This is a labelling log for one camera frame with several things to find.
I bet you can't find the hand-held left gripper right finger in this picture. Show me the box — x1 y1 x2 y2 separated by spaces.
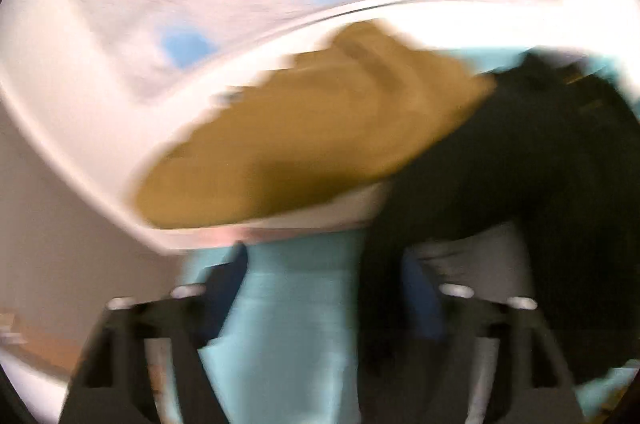
399 253 586 424

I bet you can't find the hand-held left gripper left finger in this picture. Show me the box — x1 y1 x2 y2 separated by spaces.
60 243 250 424

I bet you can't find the black garment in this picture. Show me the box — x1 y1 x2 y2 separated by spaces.
357 49 640 424

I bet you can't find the tan garment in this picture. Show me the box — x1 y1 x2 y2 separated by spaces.
135 19 498 231

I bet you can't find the teal patterned blanket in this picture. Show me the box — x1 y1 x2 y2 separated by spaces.
180 46 640 424

